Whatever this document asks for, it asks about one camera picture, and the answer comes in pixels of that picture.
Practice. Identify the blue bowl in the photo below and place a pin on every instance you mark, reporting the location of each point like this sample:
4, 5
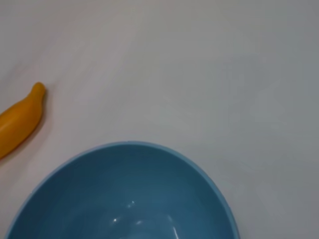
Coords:
129, 199

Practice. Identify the yellow banana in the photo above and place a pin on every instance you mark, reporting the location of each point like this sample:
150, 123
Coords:
20, 117

